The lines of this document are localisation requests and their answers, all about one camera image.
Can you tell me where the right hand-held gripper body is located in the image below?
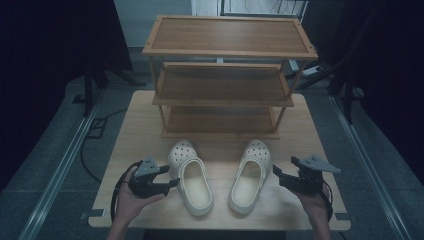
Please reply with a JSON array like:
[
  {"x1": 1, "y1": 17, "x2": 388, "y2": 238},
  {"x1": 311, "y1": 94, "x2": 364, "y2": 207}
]
[{"x1": 281, "y1": 153, "x2": 342, "y2": 196}]

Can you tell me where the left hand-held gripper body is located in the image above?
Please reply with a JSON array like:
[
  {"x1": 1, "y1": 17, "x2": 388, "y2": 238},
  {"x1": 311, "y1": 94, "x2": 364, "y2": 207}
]
[{"x1": 127, "y1": 154, "x2": 168, "y2": 200}]

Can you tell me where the cream clog shoe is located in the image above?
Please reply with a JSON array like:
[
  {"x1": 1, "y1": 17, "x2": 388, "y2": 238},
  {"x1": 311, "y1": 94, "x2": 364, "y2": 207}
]
[
  {"x1": 227, "y1": 138, "x2": 273, "y2": 216},
  {"x1": 167, "y1": 139, "x2": 215, "y2": 217}
]

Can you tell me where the person's right hand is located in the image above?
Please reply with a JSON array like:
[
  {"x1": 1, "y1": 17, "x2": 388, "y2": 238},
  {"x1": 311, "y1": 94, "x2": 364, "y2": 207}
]
[{"x1": 294, "y1": 186, "x2": 331, "y2": 228}]

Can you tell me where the person's left hand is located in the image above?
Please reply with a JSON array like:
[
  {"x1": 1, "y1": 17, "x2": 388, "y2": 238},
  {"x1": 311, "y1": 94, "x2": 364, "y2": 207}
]
[{"x1": 114, "y1": 167, "x2": 167, "y2": 225}]

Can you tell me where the black stand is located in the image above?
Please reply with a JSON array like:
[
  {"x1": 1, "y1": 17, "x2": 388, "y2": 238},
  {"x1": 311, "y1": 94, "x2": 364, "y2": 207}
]
[
  {"x1": 72, "y1": 58, "x2": 146, "y2": 118},
  {"x1": 295, "y1": 9, "x2": 366, "y2": 125}
]

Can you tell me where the white power strip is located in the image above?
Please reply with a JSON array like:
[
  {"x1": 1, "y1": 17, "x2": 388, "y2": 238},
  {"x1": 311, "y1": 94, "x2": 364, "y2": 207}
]
[{"x1": 301, "y1": 65, "x2": 323, "y2": 77}]

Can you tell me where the dark curtain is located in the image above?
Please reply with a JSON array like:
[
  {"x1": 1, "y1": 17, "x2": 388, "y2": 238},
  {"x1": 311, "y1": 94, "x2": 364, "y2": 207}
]
[
  {"x1": 0, "y1": 0, "x2": 134, "y2": 193},
  {"x1": 300, "y1": 0, "x2": 424, "y2": 186}
]

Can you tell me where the three-tier wooden shoe rack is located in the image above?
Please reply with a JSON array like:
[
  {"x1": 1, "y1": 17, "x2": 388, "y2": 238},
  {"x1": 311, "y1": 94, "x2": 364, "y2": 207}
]
[{"x1": 142, "y1": 14, "x2": 319, "y2": 140}]

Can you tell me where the dark framed window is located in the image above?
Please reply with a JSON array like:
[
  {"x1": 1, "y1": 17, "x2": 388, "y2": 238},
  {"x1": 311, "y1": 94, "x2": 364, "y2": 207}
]
[{"x1": 219, "y1": 0, "x2": 308, "y2": 20}]

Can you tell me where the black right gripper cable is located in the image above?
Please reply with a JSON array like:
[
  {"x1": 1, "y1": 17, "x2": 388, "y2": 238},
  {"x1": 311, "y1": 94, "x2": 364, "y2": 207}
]
[{"x1": 319, "y1": 180, "x2": 335, "y2": 222}]

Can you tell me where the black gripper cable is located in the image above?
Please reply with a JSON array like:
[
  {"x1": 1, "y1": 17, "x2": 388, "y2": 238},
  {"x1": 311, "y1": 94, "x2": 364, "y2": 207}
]
[
  {"x1": 319, "y1": 180, "x2": 335, "y2": 222},
  {"x1": 110, "y1": 160, "x2": 144, "y2": 223}
]

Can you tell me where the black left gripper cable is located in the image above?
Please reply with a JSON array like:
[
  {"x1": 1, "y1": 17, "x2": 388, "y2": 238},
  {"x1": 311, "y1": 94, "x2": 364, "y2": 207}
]
[{"x1": 110, "y1": 160, "x2": 144, "y2": 223}]

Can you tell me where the black floor cable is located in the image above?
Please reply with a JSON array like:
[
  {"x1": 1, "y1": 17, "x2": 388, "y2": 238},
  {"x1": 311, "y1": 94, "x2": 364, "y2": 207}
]
[{"x1": 80, "y1": 107, "x2": 128, "y2": 184}]

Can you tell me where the metal floor rail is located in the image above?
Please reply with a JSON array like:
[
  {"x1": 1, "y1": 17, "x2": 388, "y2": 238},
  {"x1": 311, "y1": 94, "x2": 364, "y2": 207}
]
[
  {"x1": 17, "y1": 95, "x2": 102, "y2": 240},
  {"x1": 327, "y1": 94, "x2": 413, "y2": 240}
]

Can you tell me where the black floor socket frame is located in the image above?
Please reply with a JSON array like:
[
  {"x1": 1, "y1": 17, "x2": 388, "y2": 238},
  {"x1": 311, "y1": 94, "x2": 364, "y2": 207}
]
[{"x1": 86, "y1": 117, "x2": 109, "y2": 140}]

